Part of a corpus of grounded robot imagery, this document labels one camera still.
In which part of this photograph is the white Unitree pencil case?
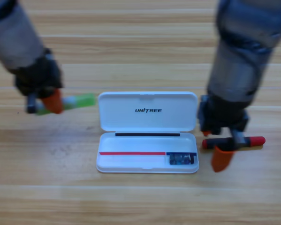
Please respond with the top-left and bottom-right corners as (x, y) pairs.
(96, 91), (199, 174)

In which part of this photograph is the red and black marker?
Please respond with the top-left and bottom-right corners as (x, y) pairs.
(202, 136), (266, 151)

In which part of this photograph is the green and white highlighter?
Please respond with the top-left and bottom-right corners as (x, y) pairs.
(34, 92), (97, 116)

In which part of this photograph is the black eraser white print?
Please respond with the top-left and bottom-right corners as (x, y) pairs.
(169, 152), (195, 165)

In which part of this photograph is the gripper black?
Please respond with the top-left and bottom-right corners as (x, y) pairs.
(13, 48), (64, 115)
(197, 93), (250, 173)

